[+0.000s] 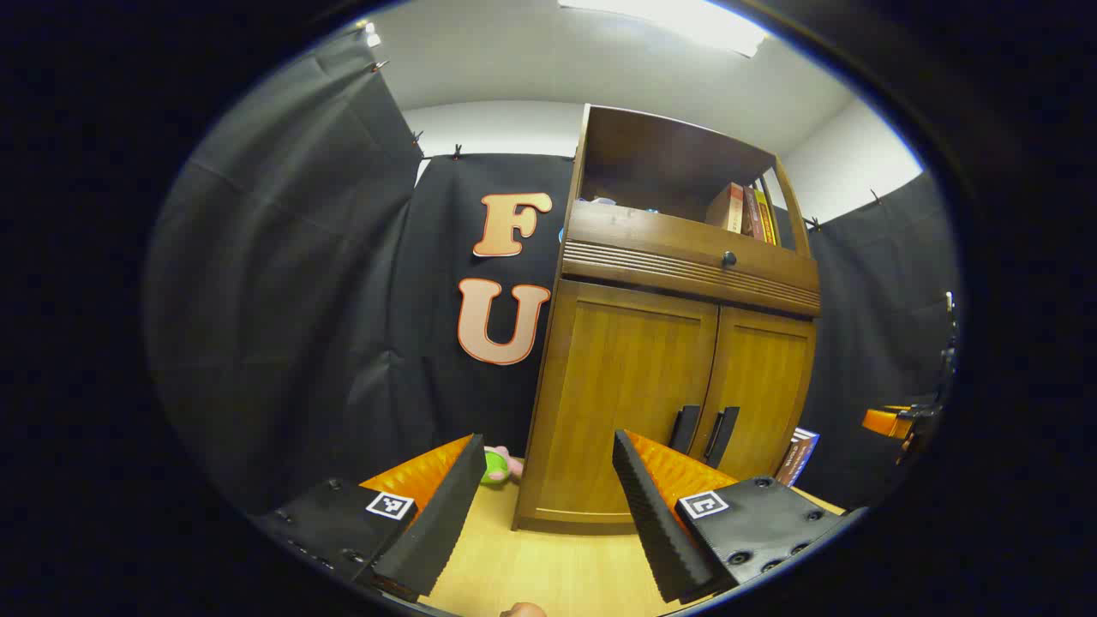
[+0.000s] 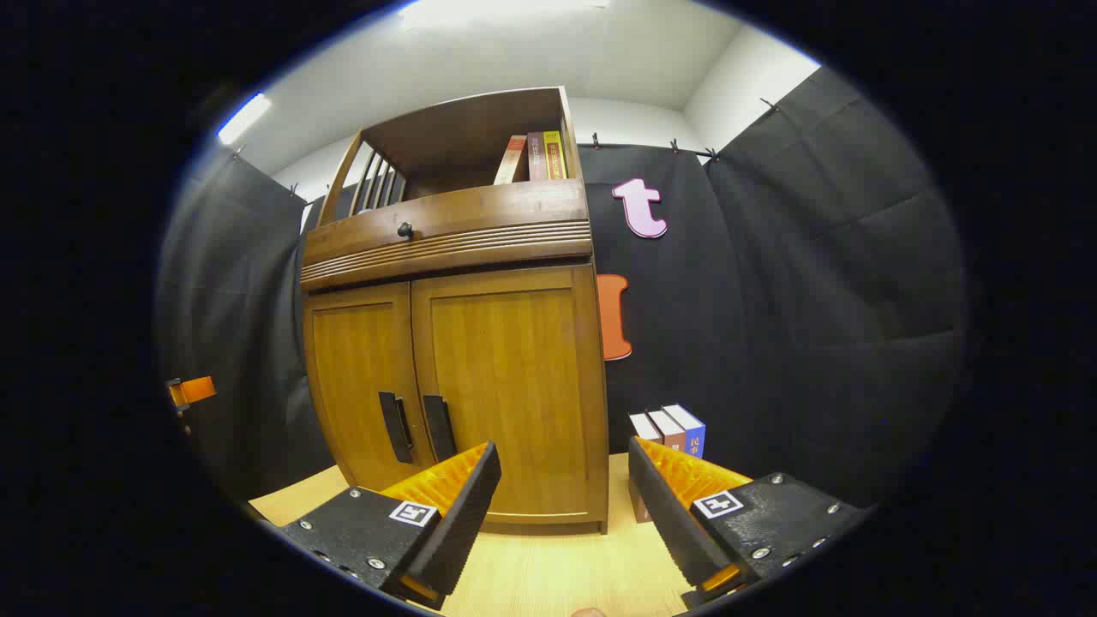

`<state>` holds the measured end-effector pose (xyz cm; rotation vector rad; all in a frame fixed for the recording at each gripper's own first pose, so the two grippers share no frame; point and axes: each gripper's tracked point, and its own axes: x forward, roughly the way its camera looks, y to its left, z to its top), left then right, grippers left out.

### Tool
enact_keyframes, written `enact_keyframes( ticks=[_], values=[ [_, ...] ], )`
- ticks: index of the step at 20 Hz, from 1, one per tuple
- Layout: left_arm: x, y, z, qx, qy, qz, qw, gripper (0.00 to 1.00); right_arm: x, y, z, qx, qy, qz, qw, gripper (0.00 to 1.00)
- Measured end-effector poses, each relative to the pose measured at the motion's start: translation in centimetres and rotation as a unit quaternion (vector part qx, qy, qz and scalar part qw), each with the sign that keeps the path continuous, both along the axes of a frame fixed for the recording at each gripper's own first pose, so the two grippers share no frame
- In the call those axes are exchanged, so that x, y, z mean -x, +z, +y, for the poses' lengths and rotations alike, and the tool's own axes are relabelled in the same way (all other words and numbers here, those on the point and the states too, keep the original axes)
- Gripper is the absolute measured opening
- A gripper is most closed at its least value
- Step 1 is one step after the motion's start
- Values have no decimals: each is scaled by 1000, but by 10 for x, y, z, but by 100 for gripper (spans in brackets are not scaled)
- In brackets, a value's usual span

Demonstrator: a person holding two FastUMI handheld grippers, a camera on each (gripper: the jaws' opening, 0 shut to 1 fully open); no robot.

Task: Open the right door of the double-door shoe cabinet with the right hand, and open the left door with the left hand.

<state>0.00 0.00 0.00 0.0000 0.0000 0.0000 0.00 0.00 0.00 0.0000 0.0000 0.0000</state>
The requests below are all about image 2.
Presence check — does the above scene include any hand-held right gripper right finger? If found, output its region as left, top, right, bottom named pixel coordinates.
left=628, top=436, right=875, bottom=611

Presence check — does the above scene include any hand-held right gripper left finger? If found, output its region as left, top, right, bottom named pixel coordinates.
left=279, top=440, right=502, bottom=611

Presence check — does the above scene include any wooden cabinet door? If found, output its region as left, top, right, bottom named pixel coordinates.
left=411, top=264, right=601, bottom=519
left=303, top=283, right=434, bottom=491

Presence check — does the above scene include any wooden double-door shoe cabinet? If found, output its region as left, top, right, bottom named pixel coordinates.
left=298, top=86, right=611, bottom=536

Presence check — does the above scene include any blue book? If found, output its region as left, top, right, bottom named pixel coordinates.
left=662, top=404, right=707, bottom=459

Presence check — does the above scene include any dark brown book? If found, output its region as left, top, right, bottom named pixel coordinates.
left=628, top=412, right=663, bottom=524

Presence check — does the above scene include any black backdrop cloth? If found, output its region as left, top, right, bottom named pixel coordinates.
left=157, top=67, right=969, bottom=515

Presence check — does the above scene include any small ceiling light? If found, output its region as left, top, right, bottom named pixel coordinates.
left=216, top=93, right=273, bottom=145

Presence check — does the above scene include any wooden drawer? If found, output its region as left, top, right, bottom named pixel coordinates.
left=302, top=178, right=594, bottom=292

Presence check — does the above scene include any large ceiling light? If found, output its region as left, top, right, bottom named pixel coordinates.
left=399, top=0, right=609, bottom=31

